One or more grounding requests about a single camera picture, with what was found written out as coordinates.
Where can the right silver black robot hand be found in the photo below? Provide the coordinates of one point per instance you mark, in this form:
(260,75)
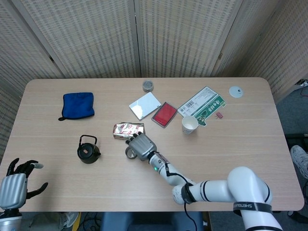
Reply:
(143,146)

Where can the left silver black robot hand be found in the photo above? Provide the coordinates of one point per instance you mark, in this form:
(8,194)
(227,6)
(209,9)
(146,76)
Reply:
(13,190)

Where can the small round metal tin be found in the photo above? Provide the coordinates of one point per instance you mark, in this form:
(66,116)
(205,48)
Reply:
(132,157)

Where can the black teapot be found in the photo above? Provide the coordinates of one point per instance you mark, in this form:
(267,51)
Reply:
(87,155)

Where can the red patterned foil packet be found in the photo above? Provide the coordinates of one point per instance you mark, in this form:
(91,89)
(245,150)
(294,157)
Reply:
(122,131)

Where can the red ink pad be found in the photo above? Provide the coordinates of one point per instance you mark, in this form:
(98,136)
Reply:
(164,115)

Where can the white flat plastic case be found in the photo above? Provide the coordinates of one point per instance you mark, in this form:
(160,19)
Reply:
(144,106)

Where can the white paper cup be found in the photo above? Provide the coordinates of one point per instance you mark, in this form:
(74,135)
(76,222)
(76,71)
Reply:
(190,124)

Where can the small clear round jar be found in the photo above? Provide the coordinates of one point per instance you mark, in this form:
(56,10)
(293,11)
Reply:
(148,86)

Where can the grey sneaker under table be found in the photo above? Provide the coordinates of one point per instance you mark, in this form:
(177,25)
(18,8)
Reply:
(69,219)

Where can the green white flattened carton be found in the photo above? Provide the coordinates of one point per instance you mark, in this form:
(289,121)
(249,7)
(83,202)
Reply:
(202,103)

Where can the blue seat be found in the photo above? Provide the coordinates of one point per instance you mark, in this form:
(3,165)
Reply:
(144,221)

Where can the blue cloth pouch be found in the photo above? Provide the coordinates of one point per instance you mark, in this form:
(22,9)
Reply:
(78,106)

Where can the red binder clip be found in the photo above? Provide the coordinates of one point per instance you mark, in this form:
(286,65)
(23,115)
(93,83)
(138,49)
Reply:
(219,115)

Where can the white round disc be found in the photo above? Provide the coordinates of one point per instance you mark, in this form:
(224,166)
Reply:
(234,92)

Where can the brass screen hinge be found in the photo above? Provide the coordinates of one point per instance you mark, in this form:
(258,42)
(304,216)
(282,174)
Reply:
(220,55)
(51,58)

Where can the woven folding screen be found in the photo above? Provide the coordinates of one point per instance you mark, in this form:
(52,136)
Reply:
(96,36)

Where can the white sneaker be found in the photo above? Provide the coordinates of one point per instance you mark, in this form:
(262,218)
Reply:
(299,156)

